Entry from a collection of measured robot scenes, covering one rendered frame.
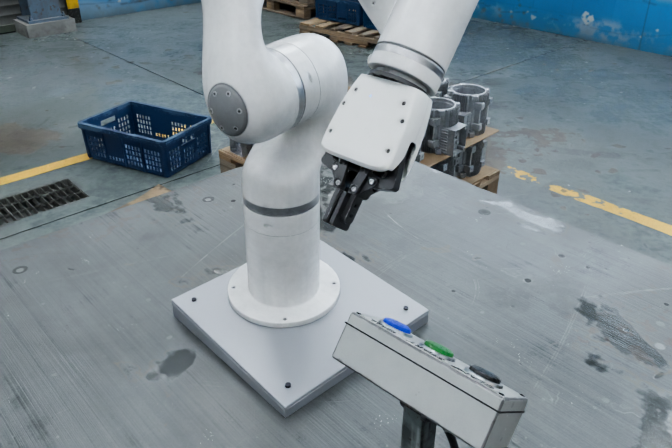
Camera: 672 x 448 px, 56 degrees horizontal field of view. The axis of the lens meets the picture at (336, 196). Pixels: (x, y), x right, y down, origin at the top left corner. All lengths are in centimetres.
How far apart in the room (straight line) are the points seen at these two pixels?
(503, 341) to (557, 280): 22
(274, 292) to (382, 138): 42
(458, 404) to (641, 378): 54
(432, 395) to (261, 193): 45
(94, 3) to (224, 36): 658
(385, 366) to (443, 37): 35
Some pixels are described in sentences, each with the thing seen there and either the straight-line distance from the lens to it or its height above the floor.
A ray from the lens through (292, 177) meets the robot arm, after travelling 91.
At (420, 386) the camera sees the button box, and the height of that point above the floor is 106.
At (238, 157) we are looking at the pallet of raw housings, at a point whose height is 15.
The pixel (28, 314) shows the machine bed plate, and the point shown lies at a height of 80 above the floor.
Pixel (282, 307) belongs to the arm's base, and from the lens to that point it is 103.
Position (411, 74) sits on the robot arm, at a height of 128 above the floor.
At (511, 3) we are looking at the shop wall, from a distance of 688.
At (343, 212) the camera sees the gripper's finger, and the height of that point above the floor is 114.
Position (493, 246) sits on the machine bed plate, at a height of 80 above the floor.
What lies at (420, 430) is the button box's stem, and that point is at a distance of 65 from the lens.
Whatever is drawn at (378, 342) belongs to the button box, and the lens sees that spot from 61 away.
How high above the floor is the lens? 148
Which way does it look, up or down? 28 degrees down
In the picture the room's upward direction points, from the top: straight up
